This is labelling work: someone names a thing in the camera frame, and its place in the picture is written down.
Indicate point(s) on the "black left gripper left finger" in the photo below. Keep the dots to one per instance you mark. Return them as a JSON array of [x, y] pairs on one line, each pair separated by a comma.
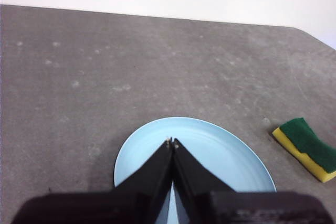
[[105, 205]]

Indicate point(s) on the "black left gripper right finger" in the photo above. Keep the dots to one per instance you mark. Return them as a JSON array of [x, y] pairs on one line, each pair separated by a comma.
[[236, 205]]

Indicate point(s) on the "light blue round plate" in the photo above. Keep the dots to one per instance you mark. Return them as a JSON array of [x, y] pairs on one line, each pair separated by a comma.
[[223, 155]]

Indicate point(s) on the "yellow sponge with green pad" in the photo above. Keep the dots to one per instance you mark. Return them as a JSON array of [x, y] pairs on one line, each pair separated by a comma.
[[309, 150]]

